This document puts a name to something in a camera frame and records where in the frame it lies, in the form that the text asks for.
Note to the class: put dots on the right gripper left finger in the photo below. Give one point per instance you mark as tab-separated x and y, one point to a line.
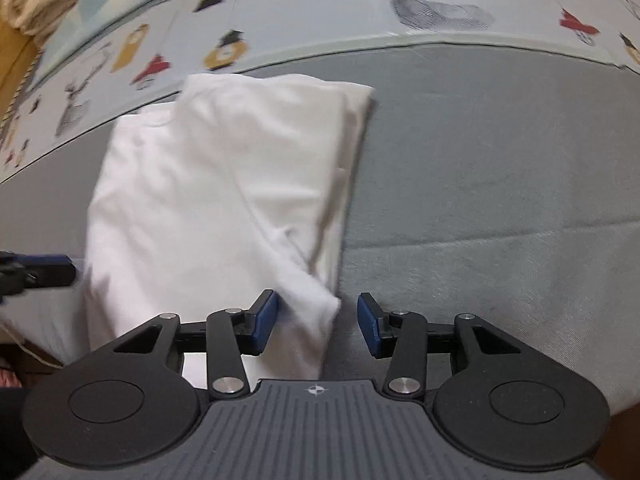
231	334

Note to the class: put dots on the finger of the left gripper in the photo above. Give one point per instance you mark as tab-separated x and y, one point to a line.
25	272

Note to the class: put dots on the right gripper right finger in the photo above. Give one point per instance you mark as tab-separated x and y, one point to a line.
401	338

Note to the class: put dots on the white t-shirt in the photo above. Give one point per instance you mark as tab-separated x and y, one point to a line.
238	186

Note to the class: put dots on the deer print grey bedsheet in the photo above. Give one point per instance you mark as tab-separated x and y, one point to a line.
148	53

